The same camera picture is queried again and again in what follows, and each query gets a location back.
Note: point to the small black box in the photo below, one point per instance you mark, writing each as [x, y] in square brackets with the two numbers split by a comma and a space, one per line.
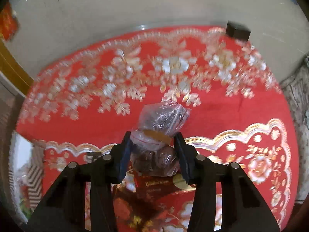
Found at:
[237, 31]

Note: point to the red gold wall decoration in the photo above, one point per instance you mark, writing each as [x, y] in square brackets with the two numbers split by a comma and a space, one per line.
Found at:
[8, 23]

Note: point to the red green foil packet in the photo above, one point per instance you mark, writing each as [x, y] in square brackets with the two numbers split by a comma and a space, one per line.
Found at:
[144, 203]

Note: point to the striped white tray box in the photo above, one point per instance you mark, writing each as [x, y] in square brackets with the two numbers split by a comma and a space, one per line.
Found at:
[26, 170]

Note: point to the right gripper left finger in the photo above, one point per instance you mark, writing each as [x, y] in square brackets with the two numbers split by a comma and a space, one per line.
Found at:
[63, 206]

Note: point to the red floral tablecloth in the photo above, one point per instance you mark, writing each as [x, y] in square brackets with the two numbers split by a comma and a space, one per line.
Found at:
[238, 145]

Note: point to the clear bag dark dates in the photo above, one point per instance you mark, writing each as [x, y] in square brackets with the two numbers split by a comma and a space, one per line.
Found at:
[152, 154]

